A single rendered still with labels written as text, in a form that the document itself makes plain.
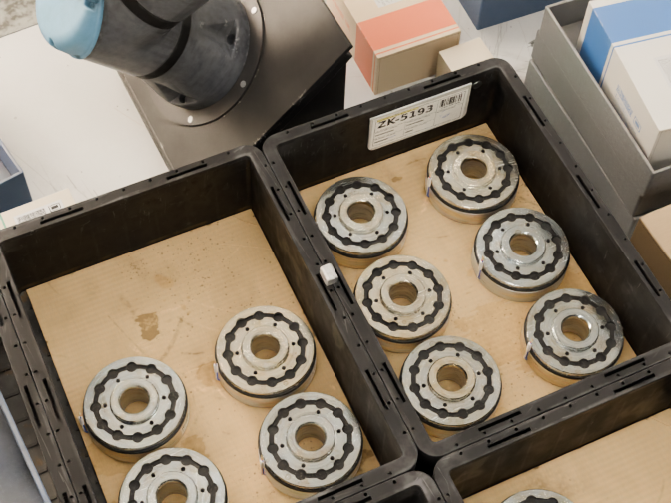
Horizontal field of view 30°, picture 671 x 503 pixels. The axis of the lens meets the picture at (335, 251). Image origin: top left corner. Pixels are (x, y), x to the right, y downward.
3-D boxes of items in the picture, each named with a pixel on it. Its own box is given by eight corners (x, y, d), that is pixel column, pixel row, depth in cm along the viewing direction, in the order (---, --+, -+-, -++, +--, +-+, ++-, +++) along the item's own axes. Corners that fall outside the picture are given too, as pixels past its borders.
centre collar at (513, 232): (491, 239, 135) (491, 236, 135) (528, 221, 137) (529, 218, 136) (516, 273, 133) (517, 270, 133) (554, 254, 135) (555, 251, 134)
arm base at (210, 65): (141, 54, 158) (82, 34, 150) (212, -37, 153) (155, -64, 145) (194, 135, 151) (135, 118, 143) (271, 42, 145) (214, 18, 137)
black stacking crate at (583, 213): (261, 202, 143) (259, 143, 133) (488, 120, 150) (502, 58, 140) (416, 506, 125) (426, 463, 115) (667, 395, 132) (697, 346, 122)
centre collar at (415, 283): (370, 287, 132) (371, 284, 131) (411, 268, 133) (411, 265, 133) (394, 323, 130) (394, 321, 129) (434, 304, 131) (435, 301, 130)
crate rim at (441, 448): (257, 152, 135) (256, 139, 133) (500, 66, 142) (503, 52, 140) (423, 472, 116) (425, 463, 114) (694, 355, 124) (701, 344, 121)
